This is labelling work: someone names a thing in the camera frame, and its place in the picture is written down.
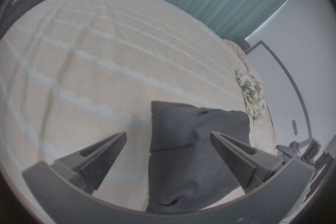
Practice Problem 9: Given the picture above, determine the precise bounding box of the grey bedside table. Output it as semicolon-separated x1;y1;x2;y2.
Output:
236;37;251;51

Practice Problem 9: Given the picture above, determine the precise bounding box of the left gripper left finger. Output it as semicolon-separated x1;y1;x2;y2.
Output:
54;132;128;191

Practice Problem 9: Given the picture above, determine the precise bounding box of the white printed pyjama top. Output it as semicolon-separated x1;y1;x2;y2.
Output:
235;69;267;125

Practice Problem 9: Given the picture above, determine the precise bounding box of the bed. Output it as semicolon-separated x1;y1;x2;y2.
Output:
0;0;313;213

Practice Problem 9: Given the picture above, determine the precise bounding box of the black T-shirt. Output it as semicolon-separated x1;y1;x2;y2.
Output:
148;101;251;214

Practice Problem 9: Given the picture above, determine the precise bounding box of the cream pillow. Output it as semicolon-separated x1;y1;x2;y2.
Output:
223;39;250;71

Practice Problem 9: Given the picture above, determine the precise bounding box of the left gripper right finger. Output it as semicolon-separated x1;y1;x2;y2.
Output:
210;131;283;190

